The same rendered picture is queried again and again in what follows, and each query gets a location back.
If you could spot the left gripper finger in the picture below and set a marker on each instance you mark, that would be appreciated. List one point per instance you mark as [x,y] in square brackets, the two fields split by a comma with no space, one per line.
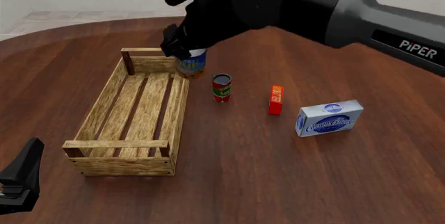
[26,164]

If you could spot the red butter box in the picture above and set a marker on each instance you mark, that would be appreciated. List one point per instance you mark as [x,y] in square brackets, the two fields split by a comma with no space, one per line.
[276,101]

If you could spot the right robot arm, grey and black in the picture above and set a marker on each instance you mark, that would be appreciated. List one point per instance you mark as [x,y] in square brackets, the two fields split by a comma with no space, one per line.
[347,12]

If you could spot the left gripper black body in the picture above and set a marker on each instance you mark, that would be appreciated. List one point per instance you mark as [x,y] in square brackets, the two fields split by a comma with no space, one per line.
[21,200]

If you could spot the wooden slat tray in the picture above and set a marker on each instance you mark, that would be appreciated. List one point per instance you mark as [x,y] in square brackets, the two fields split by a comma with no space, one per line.
[139,109]

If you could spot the alphabet soup tin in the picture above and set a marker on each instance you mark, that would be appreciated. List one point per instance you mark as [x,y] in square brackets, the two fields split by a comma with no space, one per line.
[194,65]

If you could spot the tomato sauce tin, red label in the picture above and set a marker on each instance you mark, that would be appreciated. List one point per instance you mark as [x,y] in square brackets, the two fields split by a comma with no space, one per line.
[222,89]

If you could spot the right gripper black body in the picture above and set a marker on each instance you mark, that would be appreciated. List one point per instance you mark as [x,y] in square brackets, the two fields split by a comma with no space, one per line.
[201,25]

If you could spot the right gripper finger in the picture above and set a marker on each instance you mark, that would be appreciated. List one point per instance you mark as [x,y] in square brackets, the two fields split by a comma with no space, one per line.
[171,41]

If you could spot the blue-white cream cheese box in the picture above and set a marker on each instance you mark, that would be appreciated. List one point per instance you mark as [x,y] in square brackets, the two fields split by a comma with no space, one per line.
[328,119]

